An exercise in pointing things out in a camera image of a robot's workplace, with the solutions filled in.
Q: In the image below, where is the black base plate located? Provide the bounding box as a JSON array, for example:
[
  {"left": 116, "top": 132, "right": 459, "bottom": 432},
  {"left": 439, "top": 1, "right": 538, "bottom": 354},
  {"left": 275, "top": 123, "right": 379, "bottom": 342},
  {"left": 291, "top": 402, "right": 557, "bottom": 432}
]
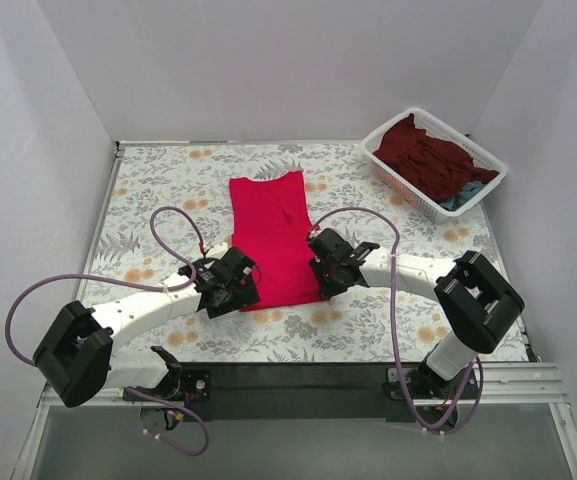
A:
[{"left": 172, "top": 363, "right": 415, "bottom": 424}]

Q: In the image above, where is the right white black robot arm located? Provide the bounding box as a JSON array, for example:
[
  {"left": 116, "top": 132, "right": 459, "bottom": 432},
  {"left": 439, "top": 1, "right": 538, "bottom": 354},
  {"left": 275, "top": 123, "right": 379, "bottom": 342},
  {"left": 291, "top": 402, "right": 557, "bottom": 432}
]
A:
[{"left": 308, "top": 228, "right": 525, "bottom": 398}]

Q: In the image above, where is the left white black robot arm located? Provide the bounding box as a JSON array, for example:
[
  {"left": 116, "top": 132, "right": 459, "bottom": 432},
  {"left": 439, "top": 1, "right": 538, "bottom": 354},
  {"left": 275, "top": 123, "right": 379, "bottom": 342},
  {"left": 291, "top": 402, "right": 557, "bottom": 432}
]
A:
[{"left": 33, "top": 243, "right": 260, "bottom": 407}]

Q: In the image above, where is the floral patterned table mat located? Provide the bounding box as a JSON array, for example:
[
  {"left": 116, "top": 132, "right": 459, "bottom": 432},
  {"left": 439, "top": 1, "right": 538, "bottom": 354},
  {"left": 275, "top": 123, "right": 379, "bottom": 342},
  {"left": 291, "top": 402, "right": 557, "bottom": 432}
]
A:
[{"left": 66, "top": 142, "right": 534, "bottom": 365}]

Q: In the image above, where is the white plastic laundry basket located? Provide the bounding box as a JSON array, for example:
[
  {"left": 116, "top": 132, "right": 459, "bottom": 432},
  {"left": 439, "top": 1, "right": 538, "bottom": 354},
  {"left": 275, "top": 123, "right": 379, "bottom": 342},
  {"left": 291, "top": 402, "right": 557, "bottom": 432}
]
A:
[{"left": 361, "top": 108, "right": 507, "bottom": 223}]

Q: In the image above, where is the aluminium frame rail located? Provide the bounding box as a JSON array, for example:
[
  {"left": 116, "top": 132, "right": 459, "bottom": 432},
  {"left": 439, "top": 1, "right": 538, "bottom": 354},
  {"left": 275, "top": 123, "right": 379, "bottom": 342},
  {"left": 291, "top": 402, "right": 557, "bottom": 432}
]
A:
[{"left": 13, "top": 363, "right": 577, "bottom": 479}]

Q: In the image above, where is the dark maroon t shirt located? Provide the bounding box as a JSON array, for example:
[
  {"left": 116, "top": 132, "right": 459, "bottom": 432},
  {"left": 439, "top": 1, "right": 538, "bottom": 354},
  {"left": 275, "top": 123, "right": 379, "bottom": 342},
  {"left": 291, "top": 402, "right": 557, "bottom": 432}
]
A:
[{"left": 374, "top": 114, "right": 498, "bottom": 203}]

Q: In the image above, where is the blue grey cloth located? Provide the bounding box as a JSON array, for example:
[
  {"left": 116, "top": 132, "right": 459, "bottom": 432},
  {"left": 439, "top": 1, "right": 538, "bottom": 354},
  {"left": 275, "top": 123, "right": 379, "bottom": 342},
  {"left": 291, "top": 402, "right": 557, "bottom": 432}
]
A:
[{"left": 440, "top": 181, "right": 485, "bottom": 212}]

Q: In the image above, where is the bright red t shirt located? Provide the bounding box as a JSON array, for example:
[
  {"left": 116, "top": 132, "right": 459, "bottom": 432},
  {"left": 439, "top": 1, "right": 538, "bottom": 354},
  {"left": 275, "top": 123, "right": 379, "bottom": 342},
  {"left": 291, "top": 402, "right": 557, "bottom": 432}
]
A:
[{"left": 229, "top": 171, "right": 322, "bottom": 311}]

